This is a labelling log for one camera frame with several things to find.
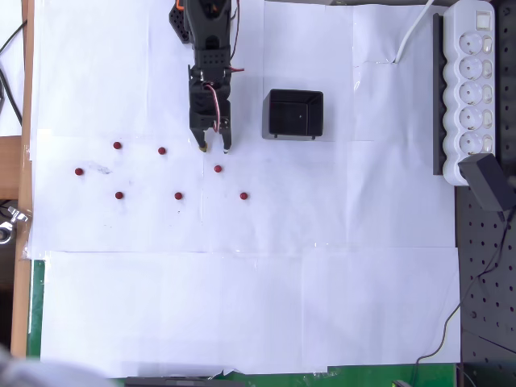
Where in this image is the black square bin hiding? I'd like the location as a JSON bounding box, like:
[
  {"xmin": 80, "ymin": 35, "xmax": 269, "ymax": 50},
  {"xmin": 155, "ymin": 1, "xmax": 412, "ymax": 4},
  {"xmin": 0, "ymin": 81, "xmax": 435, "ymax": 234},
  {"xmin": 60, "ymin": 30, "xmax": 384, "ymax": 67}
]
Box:
[{"xmin": 261, "ymin": 89, "xmax": 325, "ymax": 141}]

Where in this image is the white paper table cover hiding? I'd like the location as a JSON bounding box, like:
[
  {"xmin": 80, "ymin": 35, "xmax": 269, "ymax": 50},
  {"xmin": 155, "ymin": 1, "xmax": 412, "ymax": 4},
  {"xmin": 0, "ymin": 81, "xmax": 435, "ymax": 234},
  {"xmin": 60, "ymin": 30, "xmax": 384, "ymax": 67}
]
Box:
[{"xmin": 27, "ymin": 0, "xmax": 463, "ymax": 380}]

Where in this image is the metal clamp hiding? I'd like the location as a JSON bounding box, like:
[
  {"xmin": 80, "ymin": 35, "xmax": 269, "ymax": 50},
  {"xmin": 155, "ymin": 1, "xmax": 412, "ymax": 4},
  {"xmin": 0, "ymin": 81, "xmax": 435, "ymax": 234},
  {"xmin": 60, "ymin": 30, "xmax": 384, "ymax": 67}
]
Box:
[{"xmin": 0, "ymin": 205, "xmax": 32, "ymax": 245}]

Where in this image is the green cutting mat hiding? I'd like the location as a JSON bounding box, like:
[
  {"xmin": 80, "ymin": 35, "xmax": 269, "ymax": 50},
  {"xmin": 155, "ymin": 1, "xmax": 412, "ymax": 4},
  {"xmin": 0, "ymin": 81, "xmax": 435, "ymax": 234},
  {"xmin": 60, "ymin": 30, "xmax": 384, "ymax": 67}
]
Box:
[{"xmin": 26, "ymin": 259, "xmax": 459, "ymax": 387}]

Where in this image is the black flat device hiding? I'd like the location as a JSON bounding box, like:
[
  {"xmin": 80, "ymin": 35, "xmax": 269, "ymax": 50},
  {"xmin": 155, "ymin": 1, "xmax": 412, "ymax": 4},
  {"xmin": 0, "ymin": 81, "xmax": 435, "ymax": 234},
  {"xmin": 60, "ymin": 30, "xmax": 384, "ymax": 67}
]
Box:
[{"xmin": 123, "ymin": 375, "xmax": 246, "ymax": 387}]

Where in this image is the black power adapter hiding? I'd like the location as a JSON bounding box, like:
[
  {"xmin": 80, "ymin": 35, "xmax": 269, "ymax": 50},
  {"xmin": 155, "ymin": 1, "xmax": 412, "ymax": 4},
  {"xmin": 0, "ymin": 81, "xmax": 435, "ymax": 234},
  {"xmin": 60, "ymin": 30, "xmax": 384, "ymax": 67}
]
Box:
[{"xmin": 458, "ymin": 152, "xmax": 511, "ymax": 213}]

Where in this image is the white power strip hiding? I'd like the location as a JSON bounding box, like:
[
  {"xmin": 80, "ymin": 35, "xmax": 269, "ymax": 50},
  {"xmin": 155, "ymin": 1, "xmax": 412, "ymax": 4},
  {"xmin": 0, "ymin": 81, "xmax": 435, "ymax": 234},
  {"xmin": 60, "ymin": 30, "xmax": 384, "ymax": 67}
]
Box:
[{"xmin": 442, "ymin": 0, "xmax": 496, "ymax": 187}]

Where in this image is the blurred grey object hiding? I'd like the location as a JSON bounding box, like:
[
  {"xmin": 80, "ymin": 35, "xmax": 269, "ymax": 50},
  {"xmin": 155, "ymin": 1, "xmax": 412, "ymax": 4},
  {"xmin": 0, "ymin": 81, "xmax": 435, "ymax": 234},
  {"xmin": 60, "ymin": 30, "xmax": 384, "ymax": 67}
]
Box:
[{"xmin": 0, "ymin": 344, "xmax": 112, "ymax": 387}]

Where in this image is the black perforated pegboard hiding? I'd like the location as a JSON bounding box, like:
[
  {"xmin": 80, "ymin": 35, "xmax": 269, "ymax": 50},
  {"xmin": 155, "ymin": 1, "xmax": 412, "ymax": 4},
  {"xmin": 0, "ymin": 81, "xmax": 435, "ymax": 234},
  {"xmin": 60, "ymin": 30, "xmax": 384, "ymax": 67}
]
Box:
[{"xmin": 454, "ymin": 0, "xmax": 516, "ymax": 387}]

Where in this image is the white power cable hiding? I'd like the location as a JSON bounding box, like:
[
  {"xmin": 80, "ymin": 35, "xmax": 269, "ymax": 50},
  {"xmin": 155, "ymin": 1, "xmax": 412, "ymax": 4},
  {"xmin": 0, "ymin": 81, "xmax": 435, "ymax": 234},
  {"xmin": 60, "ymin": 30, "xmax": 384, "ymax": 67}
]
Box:
[{"xmin": 393, "ymin": 0, "xmax": 435, "ymax": 65}]

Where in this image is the thin black adapter cable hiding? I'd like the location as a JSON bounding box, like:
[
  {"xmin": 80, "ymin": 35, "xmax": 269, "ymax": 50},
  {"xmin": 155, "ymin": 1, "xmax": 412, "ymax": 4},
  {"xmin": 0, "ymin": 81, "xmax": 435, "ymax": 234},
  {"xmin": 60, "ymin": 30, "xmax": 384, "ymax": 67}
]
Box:
[{"xmin": 410, "ymin": 209, "xmax": 514, "ymax": 387}]

